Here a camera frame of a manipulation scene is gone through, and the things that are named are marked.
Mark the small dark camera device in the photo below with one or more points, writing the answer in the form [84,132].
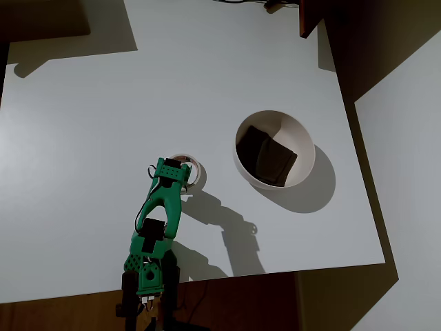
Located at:
[272,4]

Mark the white tape roll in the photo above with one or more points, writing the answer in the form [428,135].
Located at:
[198,170]

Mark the beige round bowl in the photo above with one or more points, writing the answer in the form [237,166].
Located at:
[303,145]

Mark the green SO-100 robot arm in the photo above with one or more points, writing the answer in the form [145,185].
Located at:
[172,213]

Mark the reddish wooden board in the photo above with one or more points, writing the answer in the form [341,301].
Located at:
[306,17]

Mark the dark folded cloth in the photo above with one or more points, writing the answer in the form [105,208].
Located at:
[268,162]

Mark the dark flat box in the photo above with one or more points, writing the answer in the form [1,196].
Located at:
[41,17]

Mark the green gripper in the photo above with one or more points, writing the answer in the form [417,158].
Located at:
[189,176]

